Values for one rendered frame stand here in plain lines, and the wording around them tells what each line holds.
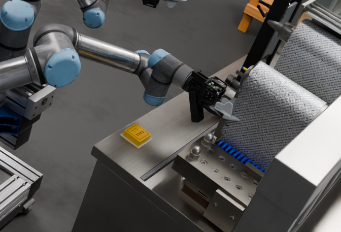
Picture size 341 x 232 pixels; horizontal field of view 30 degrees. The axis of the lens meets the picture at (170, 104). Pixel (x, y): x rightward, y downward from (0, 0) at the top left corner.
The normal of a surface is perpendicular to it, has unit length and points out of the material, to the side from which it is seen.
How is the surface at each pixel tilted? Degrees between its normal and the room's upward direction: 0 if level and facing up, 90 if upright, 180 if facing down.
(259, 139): 90
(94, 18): 90
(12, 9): 8
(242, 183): 0
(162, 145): 0
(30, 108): 90
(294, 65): 92
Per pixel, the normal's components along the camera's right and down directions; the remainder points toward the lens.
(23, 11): 0.32, -0.69
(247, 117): -0.55, 0.33
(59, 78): 0.49, 0.60
